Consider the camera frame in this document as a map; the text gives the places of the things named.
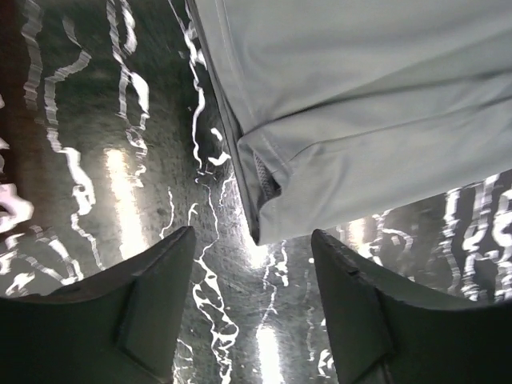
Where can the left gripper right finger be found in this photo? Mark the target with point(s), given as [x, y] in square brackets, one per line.
[384, 328]

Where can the grey t shirt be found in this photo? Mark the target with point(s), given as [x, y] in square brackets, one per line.
[335, 110]

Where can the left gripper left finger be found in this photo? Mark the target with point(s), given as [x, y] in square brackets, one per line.
[120, 325]

